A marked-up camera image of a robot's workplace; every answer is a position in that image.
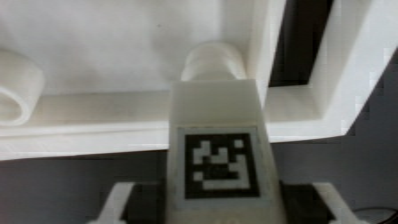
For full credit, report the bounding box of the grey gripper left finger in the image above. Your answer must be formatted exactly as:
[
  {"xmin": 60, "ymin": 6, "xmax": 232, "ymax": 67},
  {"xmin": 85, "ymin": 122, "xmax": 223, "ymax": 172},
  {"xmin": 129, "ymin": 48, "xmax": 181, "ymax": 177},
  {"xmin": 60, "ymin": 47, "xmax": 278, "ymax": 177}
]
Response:
[{"xmin": 87, "ymin": 182, "xmax": 165, "ymax": 224}]

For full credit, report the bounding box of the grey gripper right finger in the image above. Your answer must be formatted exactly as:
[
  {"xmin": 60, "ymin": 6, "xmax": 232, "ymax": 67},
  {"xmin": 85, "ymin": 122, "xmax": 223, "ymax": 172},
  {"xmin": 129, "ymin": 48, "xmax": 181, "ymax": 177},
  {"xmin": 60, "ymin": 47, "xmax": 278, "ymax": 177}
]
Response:
[{"xmin": 280, "ymin": 182, "xmax": 369, "ymax": 224}]

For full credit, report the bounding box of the white square table top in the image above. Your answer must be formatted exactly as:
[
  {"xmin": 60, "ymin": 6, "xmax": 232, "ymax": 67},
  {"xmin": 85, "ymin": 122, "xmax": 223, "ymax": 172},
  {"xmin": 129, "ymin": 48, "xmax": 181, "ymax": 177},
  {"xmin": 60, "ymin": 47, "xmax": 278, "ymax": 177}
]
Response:
[{"xmin": 0, "ymin": 0, "xmax": 398, "ymax": 161}]

